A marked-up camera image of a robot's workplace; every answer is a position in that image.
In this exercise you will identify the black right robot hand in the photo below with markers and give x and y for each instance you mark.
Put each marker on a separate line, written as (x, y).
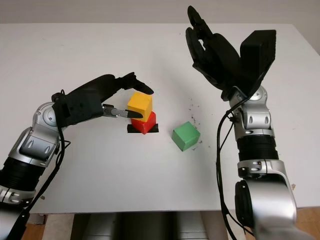
(217, 57)

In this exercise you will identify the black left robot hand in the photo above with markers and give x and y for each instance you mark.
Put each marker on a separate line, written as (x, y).
(97, 86)

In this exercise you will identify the yellow wooden block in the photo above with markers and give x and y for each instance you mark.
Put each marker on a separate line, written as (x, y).
(140, 105)

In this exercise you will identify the red wooden block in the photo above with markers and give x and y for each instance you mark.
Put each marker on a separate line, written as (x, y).
(147, 123)

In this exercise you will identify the green wooden block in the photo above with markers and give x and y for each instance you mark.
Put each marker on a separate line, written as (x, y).
(186, 136)

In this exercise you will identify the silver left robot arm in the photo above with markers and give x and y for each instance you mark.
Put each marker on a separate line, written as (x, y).
(32, 142)

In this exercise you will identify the black tape mark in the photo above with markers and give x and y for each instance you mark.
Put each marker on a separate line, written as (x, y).
(130, 129)

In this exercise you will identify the white table leg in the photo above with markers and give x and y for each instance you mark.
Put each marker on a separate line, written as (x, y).
(212, 226)
(61, 227)

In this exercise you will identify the dark grey robot body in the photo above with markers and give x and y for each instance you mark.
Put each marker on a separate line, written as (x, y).
(145, 226)

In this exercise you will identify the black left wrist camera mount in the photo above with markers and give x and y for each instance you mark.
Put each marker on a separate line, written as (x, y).
(75, 110)

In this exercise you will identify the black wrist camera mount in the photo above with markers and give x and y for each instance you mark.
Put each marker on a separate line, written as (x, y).
(260, 50)
(75, 110)

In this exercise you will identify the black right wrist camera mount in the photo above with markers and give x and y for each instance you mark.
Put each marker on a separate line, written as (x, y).
(260, 50)

